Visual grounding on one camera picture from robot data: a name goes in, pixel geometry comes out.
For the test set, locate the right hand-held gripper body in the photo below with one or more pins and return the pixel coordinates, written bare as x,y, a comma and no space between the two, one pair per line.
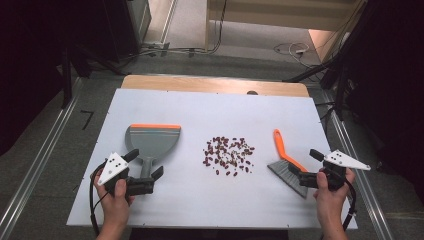
346,160

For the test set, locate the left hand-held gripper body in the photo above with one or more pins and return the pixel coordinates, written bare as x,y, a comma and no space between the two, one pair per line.
113,168

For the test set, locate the grey dustpan with orange edge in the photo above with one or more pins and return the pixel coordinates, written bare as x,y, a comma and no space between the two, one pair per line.
153,141

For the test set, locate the pile of red beans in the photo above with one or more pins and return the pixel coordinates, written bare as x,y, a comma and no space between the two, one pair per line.
226,155

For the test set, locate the person's left hand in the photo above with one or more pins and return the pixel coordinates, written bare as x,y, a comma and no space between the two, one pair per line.
115,205

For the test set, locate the person's right hand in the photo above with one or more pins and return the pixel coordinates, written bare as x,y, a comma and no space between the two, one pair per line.
330,203

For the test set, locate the black stand legs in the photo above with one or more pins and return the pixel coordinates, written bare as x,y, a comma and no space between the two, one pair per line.
340,96
66,83

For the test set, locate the black curtain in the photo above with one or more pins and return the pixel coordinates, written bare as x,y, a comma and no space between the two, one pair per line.
393,83
26,66

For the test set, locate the wooden table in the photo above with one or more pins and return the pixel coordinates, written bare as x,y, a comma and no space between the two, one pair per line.
200,85

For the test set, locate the grey power strip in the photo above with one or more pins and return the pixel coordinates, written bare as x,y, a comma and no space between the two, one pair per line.
156,45

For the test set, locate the aluminium floor rail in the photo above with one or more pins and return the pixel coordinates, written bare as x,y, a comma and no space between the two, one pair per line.
43,156
366,193

